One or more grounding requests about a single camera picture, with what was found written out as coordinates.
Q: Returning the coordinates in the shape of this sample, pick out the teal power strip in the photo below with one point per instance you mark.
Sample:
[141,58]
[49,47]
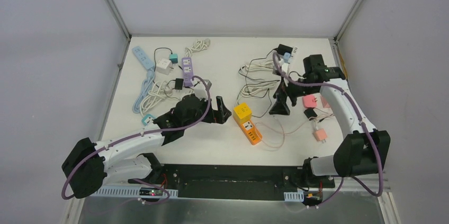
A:
[147,119]

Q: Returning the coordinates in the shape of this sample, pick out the light blue small adapter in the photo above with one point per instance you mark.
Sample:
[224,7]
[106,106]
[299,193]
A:
[286,57]

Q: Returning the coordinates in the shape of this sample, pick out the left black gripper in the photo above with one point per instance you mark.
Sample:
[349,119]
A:
[212,112]

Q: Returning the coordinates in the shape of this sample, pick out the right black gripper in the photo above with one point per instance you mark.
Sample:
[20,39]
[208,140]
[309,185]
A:
[280,106]

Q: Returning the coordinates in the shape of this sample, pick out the teal small charger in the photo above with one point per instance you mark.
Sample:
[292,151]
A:
[173,57]

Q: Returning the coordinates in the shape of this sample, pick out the small pink charger plug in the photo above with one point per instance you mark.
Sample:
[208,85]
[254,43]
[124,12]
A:
[320,135]

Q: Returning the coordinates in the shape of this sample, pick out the black multi-port charger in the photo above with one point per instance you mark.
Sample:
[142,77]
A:
[283,49]

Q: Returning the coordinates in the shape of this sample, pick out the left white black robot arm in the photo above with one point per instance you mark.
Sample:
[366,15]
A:
[90,165]

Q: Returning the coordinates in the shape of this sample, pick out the light blue power strip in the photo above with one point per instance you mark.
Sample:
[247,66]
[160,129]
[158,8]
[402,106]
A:
[143,58]

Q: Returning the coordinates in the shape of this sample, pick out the pink plug adapter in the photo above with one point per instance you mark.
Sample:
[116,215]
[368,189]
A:
[309,101]

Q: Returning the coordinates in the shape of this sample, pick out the pink cube socket adapter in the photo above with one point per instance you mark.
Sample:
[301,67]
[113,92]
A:
[324,103]

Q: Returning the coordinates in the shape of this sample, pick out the purple power strip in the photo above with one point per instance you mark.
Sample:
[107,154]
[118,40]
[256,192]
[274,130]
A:
[187,69]

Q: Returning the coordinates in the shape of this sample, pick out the orange power strip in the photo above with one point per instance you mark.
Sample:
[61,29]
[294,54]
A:
[251,132]

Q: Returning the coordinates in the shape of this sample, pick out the yellow cube socket adapter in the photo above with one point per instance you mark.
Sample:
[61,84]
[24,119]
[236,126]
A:
[242,113]

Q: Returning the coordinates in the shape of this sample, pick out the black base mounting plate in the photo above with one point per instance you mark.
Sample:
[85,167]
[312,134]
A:
[267,183]

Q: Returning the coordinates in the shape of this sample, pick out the black power adapter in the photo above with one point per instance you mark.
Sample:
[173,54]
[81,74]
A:
[310,114]

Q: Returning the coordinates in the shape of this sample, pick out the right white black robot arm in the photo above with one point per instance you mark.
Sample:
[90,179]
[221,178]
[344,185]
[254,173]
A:
[362,153]

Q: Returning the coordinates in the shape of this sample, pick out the black small plug adapter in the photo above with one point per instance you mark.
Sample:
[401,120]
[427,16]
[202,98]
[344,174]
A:
[179,83]

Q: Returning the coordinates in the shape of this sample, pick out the white cube socket adapter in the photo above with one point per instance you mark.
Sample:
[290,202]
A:
[164,66]

